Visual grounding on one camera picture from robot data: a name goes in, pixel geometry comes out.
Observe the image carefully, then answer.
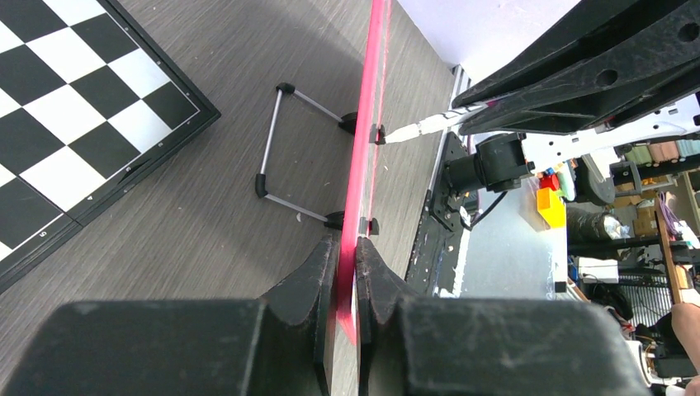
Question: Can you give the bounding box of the black whiteboard stand foot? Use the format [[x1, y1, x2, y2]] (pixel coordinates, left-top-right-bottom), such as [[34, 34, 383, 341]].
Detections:
[[359, 217, 380, 236], [369, 124, 385, 145]]

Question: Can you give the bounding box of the black white whiteboard marker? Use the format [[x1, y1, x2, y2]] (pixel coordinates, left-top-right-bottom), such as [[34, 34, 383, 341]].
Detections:
[[376, 99, 500, 145]]

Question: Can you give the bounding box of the person's hand in background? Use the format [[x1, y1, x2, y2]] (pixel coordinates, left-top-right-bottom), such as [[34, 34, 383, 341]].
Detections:
[[671, 303, 699, 372]]

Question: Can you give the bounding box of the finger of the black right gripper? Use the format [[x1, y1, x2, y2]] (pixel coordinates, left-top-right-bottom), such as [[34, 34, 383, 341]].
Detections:
[[459, 60, 699, 135], [452, 1, 699, 107]]

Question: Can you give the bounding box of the black white checkerboard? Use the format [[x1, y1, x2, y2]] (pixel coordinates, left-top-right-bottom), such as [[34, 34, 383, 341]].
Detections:
[[1, 1, 220, 289]]

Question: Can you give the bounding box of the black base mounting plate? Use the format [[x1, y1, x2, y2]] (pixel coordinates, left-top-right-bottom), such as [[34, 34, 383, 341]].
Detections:
[[404, 132, 479, 298]]

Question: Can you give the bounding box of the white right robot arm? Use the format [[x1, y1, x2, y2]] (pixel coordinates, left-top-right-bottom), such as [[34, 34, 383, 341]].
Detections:
[[449, 1, 699, 192]]

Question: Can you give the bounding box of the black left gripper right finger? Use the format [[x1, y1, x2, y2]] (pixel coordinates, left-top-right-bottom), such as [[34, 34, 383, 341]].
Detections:
[[355, 238, 650, 395]]

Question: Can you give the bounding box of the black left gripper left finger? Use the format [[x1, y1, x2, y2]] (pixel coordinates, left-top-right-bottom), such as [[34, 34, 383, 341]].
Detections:
[[3, 236, 335, 395]]

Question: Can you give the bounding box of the metal whiteboard stand wire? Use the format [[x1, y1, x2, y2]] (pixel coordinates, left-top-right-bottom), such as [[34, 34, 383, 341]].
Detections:
[[254, 82, 359, 231]]

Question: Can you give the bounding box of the pink framed whiteboard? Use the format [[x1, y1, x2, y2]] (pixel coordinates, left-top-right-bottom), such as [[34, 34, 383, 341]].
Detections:
[[336, 1, 392, 345]]

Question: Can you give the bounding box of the orange block in background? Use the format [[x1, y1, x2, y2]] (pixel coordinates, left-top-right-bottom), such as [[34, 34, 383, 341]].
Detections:
[[537, 187, 566, 229]]

